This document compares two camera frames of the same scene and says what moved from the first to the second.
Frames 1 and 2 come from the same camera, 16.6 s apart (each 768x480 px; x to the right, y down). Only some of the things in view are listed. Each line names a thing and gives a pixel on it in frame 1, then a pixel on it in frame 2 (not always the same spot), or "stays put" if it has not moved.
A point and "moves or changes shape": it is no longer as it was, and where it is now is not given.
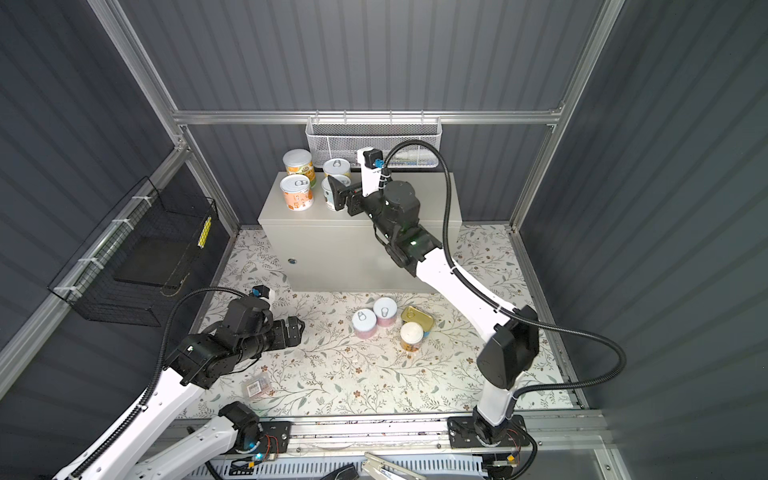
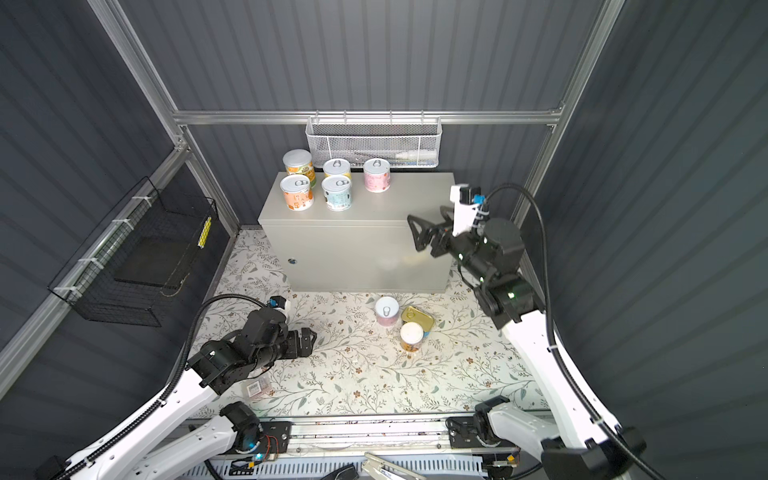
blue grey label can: x=342 y=179 stays put
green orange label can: x=299 y=161 stays put
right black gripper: x=356 y=199 -> x=443 y=234
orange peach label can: x=297 y=192 stays put
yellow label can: x=336 y=166 stays put
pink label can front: x=364 y=322 moves or changes shape
